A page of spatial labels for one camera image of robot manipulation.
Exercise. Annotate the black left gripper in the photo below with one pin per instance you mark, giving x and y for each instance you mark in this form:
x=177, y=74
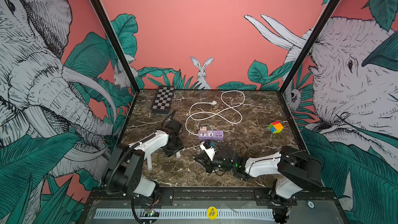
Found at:
x=171, y=152

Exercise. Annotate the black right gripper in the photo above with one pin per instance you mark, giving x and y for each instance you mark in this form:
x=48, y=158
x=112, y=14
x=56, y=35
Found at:
x=205, y=162

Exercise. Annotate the pale pink electric toothbrush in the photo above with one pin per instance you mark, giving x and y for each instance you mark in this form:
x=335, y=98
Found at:
x=149, y=163

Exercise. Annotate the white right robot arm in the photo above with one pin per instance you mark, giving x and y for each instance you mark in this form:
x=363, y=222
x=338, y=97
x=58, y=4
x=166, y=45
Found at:
x=299, y=170

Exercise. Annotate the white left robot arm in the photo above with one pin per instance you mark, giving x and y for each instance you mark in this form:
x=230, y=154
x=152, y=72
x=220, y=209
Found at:
x=124, y=171

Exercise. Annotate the black white chessboard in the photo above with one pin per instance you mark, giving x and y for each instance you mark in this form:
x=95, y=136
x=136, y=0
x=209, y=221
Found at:
x=163, y=100

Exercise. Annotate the purple power strip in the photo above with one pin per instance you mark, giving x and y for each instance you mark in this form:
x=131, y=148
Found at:
x=216, y=135

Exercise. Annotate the yellow round sticker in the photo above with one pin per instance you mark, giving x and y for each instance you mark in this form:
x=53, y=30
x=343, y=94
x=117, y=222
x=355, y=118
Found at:
x=212, y=213

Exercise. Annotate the colourful puzzle cube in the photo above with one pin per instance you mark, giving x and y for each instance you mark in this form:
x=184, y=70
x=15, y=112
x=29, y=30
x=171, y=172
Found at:
x=276, y=127

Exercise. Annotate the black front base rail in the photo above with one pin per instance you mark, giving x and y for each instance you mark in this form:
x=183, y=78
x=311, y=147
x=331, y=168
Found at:
x=167, y=196

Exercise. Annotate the white ribbed cable duct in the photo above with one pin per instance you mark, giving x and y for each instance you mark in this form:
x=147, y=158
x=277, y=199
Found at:
x=176, y=213

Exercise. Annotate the black left frame post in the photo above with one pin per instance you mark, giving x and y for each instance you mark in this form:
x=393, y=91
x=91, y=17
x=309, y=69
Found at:
x=110, y=33

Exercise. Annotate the black frame post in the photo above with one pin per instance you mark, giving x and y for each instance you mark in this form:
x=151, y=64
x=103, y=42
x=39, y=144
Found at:
x=317, y=30
x=110, y=33

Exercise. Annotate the black right frame post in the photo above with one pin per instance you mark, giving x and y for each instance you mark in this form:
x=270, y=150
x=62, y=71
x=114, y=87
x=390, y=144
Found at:
x=317, y=30

